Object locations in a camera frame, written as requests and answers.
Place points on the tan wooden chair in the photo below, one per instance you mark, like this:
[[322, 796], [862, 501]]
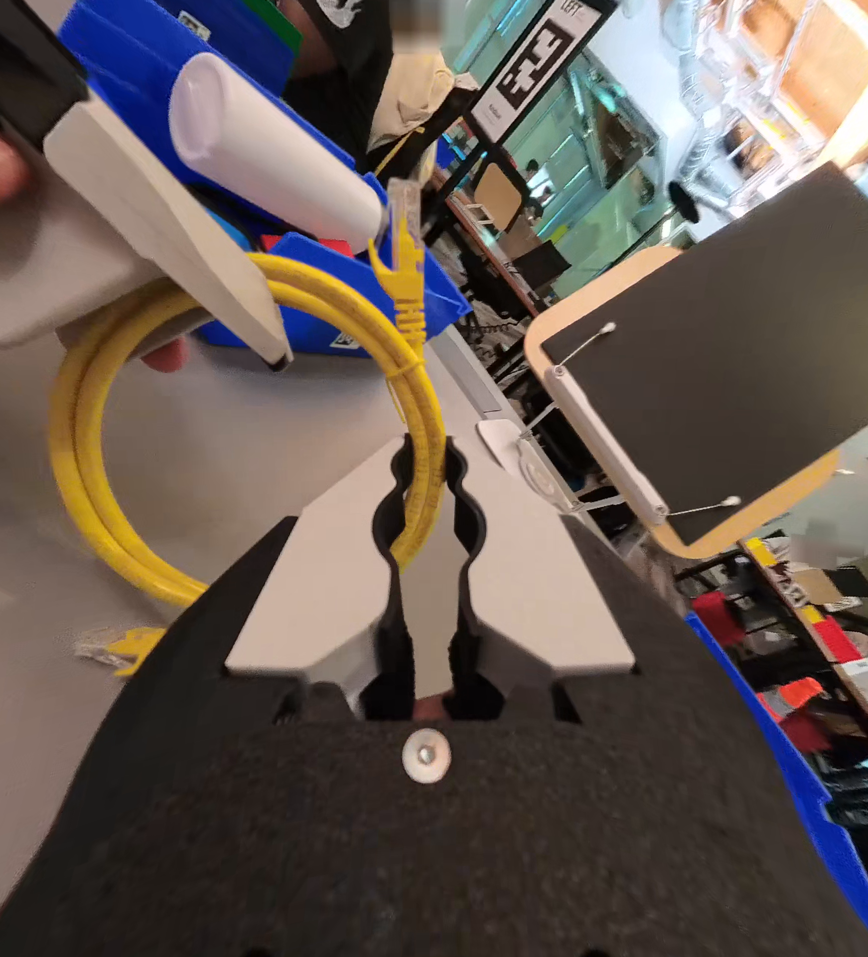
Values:
[[497, 194]]

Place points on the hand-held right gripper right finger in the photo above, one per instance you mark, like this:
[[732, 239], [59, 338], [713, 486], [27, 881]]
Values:
[[546, 598]]

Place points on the black-framed marker sign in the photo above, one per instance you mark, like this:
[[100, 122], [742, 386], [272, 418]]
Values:
[[538, 67]]

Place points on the black round-top stand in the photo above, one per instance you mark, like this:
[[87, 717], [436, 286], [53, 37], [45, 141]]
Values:
[[684, 202]]

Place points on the red bag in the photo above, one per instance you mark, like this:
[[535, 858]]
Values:
[[718, 617]]

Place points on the blue plastic bin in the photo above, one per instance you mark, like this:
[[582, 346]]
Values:
[[800, 770], [127, 45]]

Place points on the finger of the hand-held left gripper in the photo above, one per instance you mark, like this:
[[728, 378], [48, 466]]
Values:
[[45, 262], [165, 224]]

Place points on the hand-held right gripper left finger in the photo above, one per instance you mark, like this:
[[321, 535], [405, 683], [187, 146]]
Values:
[[314, 598]]

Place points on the white bottle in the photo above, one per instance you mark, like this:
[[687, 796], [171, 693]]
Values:
[[254, 149]]

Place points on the wood-rimmed black tablet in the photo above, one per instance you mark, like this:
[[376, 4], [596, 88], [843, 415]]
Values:
[[740, 336]]

